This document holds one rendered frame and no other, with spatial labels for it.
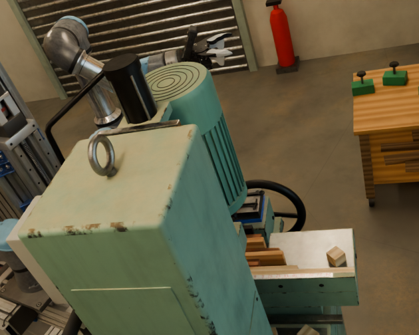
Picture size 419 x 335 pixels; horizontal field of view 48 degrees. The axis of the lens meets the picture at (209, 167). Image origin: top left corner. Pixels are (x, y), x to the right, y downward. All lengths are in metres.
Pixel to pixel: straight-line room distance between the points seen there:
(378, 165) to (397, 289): 0.69
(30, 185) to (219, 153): 0.94
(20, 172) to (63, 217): 1.06
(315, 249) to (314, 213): 1.39
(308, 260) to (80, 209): 0.77
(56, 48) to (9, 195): 0.54
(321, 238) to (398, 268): 1.11
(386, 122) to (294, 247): 1.18
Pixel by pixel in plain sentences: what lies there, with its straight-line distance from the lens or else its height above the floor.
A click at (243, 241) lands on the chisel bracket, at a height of 1.03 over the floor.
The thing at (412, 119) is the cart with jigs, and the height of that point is 0.53.
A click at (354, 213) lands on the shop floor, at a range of 2.67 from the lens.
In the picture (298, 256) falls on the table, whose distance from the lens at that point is 1.31.
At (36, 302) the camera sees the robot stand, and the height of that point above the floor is 0.82.
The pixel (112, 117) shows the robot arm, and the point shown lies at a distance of 1.91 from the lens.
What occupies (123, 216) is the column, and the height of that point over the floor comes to 1.52.
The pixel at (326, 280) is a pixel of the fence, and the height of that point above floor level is 0.94.
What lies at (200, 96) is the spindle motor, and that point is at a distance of 0.87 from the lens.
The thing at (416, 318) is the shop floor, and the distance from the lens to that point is 2.26.
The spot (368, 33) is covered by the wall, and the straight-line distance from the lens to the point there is 4.16.
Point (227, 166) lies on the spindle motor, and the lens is 0.97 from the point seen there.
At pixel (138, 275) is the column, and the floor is 1.43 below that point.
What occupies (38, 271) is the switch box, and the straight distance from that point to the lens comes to 0.80.
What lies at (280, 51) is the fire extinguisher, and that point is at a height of 0.19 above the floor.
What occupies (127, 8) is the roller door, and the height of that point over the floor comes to 0.77.
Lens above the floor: 1.88
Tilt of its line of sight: 35 degrees down
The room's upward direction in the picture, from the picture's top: 20 degrees counter-clockwise
